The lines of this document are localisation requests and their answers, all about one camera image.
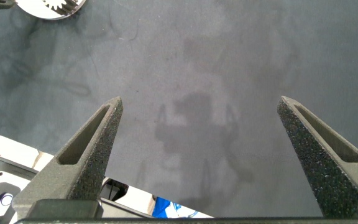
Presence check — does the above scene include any small steel planetary gear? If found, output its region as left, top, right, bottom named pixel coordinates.
left=42, top=0, right=80, bottom=16

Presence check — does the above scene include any blue object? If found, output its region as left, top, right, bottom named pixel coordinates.
left=152, top=196, right=181, bottom=218

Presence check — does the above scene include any round white carrier plate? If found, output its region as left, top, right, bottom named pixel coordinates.
left=16, top=0, right=86, bottom=21

